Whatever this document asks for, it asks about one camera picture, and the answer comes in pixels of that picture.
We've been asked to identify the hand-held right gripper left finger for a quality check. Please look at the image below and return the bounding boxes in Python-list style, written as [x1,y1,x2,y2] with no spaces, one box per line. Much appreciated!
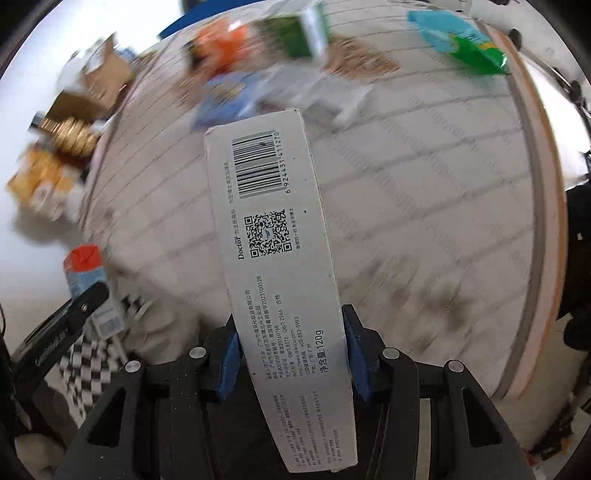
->
[54,318,242,480]

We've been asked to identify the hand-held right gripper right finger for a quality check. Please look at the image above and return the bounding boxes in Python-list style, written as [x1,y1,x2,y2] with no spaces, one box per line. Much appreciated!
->
[342,305,536,480]

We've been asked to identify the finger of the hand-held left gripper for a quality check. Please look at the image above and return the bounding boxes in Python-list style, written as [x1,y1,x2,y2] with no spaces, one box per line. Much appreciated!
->
[11,281,110,371]

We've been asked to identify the white toothpaste box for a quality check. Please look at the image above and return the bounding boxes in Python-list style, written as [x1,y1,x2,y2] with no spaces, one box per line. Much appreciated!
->
[204,108,360,474]

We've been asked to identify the small white box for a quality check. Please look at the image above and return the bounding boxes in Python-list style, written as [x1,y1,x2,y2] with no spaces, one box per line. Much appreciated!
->
[90,299,124,336]

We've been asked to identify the black and white checkered cloth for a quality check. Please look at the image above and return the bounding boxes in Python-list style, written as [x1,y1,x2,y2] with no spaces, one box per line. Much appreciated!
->
[59,295,155,418]

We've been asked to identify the yellow and orange box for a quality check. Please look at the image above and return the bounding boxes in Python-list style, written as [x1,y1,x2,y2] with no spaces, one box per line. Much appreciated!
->
[6,147,78,220]

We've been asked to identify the white gridded tablecloth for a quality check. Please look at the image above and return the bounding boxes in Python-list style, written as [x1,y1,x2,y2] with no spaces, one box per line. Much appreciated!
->
[81,2,550,407]

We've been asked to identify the gold foil packets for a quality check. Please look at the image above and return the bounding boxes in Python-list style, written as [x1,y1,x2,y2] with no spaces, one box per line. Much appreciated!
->
[31,113,99,158]

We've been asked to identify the brown cardboard box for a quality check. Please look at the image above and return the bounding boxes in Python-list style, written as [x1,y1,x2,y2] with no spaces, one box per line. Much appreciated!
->
[46,38,136,121]

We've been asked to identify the blue packet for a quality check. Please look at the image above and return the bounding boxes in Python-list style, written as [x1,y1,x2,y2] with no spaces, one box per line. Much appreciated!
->
[193,74,280,131]

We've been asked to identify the blue object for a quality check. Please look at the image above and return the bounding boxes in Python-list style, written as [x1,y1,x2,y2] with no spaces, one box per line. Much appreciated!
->
[158,17,197,41]

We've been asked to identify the orange snack packet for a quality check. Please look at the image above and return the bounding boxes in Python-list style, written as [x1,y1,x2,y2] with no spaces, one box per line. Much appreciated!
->
[188,21,251,75]

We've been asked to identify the green carton box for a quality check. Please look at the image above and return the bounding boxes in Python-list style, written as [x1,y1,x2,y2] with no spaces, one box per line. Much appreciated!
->
[255,1,331,60]

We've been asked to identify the blue and green snack bag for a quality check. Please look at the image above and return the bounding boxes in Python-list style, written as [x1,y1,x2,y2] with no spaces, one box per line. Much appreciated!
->
[407,10,509,76]

